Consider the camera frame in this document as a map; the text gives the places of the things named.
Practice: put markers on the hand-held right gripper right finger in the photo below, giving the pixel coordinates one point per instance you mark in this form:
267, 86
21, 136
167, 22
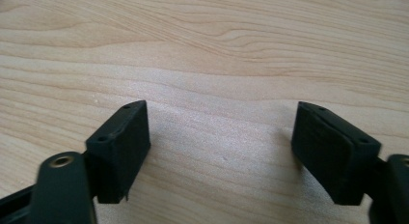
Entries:
324, 153

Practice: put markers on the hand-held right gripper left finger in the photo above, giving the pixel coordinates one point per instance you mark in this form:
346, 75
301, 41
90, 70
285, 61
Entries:
122, 156

